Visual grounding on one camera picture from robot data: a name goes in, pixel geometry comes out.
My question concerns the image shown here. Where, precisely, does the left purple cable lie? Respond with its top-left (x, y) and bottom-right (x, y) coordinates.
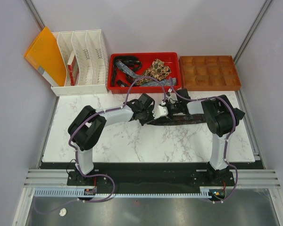
top-left (33, 75), bottom-right (167, 215)

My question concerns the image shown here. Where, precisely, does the light blue paisley tie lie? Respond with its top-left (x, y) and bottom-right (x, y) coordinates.
top-left (116, 61), bottom-right (177, 87)

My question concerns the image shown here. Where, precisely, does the red book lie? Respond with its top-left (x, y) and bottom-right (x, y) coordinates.
top-left (67, 50), bottom-right (79, 86)

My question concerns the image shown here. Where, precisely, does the orange folder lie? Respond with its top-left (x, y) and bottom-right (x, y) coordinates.
top-left (24, 27), bottom-right (67, 87)

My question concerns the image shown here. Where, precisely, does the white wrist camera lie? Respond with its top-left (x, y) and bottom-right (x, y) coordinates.
top-left (153, 105), bottom-right (168, 119)
top-left (166, 88), bottom-right (176, 100)

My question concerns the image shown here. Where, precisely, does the white file organizer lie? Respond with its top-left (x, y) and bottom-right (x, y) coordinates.
top-left (51, 29), bottom-right (109, 97)

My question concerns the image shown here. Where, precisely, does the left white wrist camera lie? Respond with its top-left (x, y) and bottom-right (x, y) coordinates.
top-left (153, 105), bottom-right (168, 119)

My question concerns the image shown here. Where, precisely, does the grey cable duct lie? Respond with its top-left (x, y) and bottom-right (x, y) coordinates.
top-left (34, 187), bottom-right (225, 198)

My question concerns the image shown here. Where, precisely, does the floral beige green tie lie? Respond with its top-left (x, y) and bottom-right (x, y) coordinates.
top-left (141, 59), bottom-right (171, 81)

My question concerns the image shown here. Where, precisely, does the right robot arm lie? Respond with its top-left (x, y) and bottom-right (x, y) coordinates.
top-left (166, 89), bottom-right (241, 186)

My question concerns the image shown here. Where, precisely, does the aluminium frame rail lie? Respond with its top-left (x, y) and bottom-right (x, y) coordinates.
top-left (25, 169), bottom-right (281, 189)

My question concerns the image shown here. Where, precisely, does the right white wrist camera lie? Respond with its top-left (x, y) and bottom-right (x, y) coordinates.
top-left (166, 88), bottom-right (176, 100)

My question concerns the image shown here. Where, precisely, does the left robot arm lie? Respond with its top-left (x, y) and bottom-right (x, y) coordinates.
top-left (67, 94), bottom-right (155, 185)

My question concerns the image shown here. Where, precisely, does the orange compartment tray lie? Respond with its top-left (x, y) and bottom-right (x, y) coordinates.
top-left (179, 56), bottom-right (241, 91)

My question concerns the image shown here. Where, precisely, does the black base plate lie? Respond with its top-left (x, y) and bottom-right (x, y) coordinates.
top-left (67, 162), bottom-right (235, 187)

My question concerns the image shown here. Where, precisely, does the black dark tie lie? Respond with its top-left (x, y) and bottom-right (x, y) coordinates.
top-left (111, 55), bottom-right (142, 87)

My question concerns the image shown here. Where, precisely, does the brown blue patterned tie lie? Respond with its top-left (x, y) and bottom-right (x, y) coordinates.
top-left (146, 107), bottom-right (246, 128)

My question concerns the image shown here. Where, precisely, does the red plastic tray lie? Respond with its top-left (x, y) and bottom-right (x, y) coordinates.
top-left (107, 52), bottom-right (182, 94)

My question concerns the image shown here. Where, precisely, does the white crumpled paper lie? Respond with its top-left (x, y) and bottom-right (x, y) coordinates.
top-left (59, 208), bottom-right (67, 217)

